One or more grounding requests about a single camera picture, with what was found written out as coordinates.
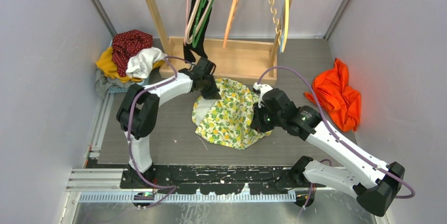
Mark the orange garment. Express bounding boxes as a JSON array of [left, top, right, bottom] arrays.
[[304, 59, 362, 132]]

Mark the yellow hanger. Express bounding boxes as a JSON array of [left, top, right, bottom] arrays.
[[280, 0, 289, 53]]

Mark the beige hanger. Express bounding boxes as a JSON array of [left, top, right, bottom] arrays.
[[184, 0, 221, 45]]

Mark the red polka dot garment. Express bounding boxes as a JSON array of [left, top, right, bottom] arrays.
[[112, 30, 153, 77]]

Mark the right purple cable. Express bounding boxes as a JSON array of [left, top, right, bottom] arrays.
[[256, 66, 416, 212]]

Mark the black skirt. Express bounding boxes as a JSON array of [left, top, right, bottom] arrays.
[[183, 0, 213, 65]]

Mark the orange hanger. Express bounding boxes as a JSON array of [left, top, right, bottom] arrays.
[[222, 0, 240, 48]]

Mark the grey garment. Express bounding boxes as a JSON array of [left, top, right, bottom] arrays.
[[94, 69, 113, 99]]

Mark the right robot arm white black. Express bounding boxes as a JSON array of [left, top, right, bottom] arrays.
[[250, 84, 405, 217]]

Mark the aluminium slotted rail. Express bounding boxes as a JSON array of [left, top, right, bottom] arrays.
[[79, 190, 296, 203]]

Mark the pink hanger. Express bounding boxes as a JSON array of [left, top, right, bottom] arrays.
[[183, 0, 192, 45]]

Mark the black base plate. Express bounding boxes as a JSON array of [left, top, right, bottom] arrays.
[[142, 164, 310, 195]]

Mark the mustard yellow garment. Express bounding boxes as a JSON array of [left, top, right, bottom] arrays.
[[96, 47, 164, 83]]

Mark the light blue plastic basket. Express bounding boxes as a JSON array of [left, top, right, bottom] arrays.
[[108, 79, 149, 93]]

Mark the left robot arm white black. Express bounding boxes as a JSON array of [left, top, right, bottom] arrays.
[[116, 57, 221, 189]]

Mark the white garment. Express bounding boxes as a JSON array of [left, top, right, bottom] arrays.
[[125, 47, 167, 79]]

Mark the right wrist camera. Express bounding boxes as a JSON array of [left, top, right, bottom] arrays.
[[253, 82, 273, 108]]

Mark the lemon print skirt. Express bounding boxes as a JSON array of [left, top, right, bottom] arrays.
[[192, 78, 271, 150]]

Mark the wooden hanger rack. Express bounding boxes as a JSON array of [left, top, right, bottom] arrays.
[[145, 0, 293, 85]]

